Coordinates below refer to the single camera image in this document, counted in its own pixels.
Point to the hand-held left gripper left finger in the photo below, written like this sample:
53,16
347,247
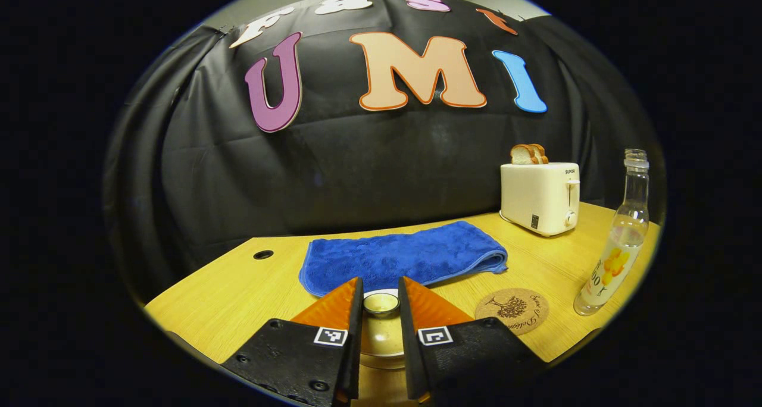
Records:
354,359

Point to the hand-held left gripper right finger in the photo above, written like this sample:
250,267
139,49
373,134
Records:
411,365

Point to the black backdrop cloth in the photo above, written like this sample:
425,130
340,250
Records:
387,175

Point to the beige ceramic saucer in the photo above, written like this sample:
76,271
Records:
381,363

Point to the cream white toaster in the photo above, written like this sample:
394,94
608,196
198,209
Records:
536,199

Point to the clear glass water bottle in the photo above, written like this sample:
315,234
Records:
622,240

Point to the toast bread slice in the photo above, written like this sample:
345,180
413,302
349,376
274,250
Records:
521,155
543,155

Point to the blue folded towel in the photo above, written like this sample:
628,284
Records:
405,255

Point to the round cork coaster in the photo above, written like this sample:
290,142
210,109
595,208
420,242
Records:
512,312

